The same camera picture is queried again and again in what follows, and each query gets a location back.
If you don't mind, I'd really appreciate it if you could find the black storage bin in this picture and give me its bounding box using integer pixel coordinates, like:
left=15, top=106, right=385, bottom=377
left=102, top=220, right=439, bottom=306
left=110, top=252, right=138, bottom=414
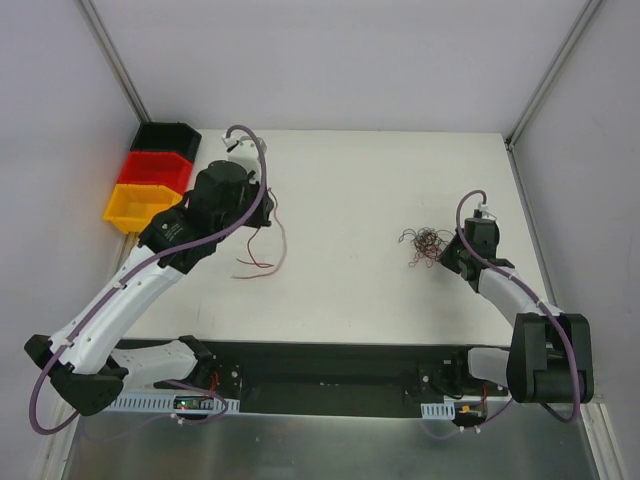
left=130, top=122, right=202, bottom=163

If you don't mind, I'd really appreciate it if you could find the red storage bin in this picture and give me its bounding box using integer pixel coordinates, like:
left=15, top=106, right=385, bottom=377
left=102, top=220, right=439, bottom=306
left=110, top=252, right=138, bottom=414
left=117, top=151, right=193, bottom=194

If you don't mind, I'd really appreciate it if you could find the right white cable duct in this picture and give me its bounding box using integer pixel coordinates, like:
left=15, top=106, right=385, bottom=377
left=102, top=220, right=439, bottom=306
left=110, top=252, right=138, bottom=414
left=420, top=399, right=456, bottom=421

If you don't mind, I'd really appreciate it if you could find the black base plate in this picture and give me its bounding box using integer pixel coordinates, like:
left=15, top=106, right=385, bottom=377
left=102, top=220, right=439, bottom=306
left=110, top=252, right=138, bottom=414
left=180, top=341, right=506, bottom=418

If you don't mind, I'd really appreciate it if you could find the yellow storage bin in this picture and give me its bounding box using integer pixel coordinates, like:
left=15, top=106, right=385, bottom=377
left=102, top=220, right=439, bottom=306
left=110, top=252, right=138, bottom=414
left=102, top=184, right=182, bottom=234

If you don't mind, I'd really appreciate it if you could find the wire bundle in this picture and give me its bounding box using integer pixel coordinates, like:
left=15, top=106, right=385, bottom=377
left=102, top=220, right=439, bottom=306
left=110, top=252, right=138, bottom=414
left=398, top=227, right=456, bottom=270

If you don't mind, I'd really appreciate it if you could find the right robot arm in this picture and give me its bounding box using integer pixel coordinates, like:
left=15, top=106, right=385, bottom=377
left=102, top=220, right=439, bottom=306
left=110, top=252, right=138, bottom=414
left=438, top=211, right=594, bottom=405

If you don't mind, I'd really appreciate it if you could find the white cable duct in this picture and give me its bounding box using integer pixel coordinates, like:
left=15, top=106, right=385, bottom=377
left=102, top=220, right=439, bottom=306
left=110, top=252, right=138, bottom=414
left=106, top=392, right=240, bottom=415
left=420, top=399, right=456, bottom=421

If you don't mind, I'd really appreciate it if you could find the left white cable duct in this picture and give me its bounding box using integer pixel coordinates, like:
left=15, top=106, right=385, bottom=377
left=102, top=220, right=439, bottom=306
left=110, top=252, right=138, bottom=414
left=106, top=392, right=240, bottom=415

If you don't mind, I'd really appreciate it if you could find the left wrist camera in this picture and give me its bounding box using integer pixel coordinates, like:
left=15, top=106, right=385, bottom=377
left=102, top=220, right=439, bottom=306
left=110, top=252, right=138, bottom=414
left=222, top=135, right=267, bottom=184

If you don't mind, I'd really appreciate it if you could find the left aluminium frame post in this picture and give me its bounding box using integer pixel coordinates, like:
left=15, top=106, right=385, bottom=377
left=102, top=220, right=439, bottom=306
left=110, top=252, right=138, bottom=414
left=74, top=0, right=151, bottom=122

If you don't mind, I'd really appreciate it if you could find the aluminium frame post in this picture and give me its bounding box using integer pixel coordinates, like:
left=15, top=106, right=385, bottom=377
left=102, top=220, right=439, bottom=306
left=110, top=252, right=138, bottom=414
left=505, top=0, right=606, bottom=151
left=74, top=0, right=151, bottom=122

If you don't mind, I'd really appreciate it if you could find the right aluminium frame post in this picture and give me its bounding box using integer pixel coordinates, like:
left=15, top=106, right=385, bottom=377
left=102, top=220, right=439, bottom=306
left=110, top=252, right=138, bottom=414
left=505, top=0, right=606, bottom=151

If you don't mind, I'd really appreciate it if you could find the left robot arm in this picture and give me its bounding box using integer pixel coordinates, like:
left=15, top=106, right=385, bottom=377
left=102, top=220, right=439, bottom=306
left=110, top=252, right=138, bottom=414
left=24, top=156, right=273, bottom=416

